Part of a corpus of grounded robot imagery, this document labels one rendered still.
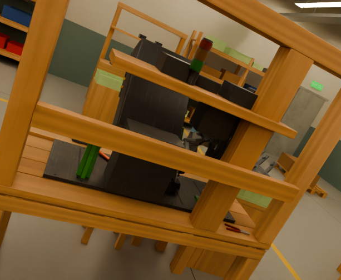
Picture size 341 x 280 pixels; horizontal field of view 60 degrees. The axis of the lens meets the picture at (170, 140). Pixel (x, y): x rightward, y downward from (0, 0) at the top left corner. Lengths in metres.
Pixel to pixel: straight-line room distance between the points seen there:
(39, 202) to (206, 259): 1.78
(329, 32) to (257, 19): 8.14
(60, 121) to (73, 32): 6.05
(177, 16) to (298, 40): 6.09
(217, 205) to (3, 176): 0.98
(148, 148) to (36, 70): 0.51
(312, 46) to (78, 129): 1.04
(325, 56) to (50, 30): 1.13
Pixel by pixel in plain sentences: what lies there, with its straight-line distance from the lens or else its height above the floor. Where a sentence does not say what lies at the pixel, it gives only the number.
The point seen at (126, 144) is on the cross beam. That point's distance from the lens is 1.21.
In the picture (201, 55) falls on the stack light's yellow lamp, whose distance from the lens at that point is 1.24.
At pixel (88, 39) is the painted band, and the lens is 7.16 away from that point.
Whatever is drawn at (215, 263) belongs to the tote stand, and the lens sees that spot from 2.87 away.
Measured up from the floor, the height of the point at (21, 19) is 0.95.
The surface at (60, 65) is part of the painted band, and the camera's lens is 7.27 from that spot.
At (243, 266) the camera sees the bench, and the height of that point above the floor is 0.69.
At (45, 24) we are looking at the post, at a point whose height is 1.54.
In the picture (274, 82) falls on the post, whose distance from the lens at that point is 1.39.
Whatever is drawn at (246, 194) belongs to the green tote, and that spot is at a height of 0.84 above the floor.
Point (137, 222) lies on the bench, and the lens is 1.50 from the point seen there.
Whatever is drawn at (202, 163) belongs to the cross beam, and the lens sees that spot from 1.33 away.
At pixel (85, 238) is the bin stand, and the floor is 0.06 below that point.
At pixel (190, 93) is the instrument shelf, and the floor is 1.52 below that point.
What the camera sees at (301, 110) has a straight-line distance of 9.46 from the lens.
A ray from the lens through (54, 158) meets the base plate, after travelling 1.64.
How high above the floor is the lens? 1.65
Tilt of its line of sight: 16 degrees down
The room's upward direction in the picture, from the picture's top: 25 degrees clockwise
